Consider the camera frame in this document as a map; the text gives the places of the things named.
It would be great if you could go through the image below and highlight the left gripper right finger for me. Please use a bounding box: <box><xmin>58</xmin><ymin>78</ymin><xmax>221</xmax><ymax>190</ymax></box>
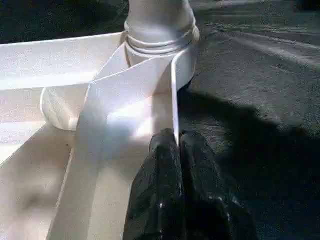
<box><xmin>178</xmin><ymin>129</ymin><xmax>259</xmax><ymax>240</ymax></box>

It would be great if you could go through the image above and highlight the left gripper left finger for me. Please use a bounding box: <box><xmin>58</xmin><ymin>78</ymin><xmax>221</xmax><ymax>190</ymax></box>
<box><xmin>122</xmin><ymin>127</ymin><xmax>187</xmax><ymax>240</ymax></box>

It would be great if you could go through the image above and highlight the white plastic table top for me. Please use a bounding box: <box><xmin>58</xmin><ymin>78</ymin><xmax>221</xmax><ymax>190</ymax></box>
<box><xmin>0</xmin><ymin>24</ymin><xmax>201</xmax><ymax>240</ymax></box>

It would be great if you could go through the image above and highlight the white plastic table leg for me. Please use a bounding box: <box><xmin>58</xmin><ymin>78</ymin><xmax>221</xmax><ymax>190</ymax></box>
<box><xmin>123</xmin><ymin>0</ymin><xmax>198</xmax><ymax>56</ymax></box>

